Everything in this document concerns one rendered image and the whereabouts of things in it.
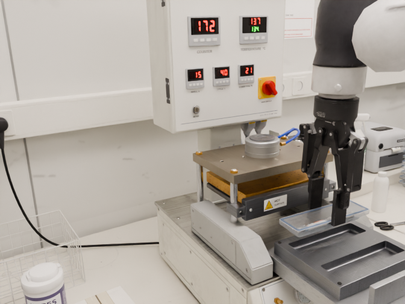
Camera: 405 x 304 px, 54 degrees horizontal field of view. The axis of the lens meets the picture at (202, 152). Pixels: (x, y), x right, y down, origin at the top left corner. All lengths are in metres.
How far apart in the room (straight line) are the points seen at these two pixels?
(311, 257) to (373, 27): 0.40
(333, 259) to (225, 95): 0.47
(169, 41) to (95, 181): 0.61
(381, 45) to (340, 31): 0.11
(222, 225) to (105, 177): 0.62
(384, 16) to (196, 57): 0.48
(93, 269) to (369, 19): 0.95
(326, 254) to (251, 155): 0.28
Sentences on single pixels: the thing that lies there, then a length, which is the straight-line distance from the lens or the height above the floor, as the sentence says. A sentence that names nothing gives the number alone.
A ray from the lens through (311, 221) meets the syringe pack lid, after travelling 0.78.
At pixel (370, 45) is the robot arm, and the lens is 0.59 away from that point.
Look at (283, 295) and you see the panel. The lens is 0.82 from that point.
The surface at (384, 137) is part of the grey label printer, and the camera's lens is 1.79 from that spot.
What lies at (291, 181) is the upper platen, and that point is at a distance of 0.91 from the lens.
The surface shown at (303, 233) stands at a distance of 0.74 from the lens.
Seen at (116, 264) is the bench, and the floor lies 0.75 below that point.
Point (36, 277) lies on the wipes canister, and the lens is 0.95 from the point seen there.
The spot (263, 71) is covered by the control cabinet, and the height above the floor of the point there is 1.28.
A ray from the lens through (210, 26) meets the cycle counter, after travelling 0.96.
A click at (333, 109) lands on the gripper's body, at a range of 0.71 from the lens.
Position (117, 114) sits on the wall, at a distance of 1.28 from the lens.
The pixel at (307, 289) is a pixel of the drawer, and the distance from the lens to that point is 0.74.
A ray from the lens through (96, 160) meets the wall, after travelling 1.34.
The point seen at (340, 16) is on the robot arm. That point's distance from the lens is 0.69.
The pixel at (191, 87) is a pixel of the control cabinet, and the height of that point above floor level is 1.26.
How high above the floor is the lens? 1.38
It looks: 17 degrees down
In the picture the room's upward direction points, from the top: 2 degrees counter-clockwise
